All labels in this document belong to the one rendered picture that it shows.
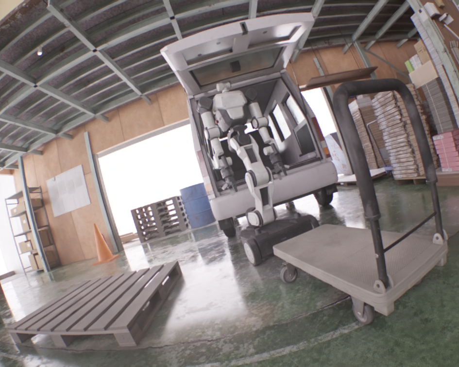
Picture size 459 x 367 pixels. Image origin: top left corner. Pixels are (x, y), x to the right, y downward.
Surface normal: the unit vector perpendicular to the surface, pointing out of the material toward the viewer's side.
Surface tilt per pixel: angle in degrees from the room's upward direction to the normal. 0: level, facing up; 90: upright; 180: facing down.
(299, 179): 86
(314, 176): 87
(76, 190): 90
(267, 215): 106
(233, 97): 90
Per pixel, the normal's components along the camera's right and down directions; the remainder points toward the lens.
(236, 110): 0.26, -0.10
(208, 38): 0.06, 0.25
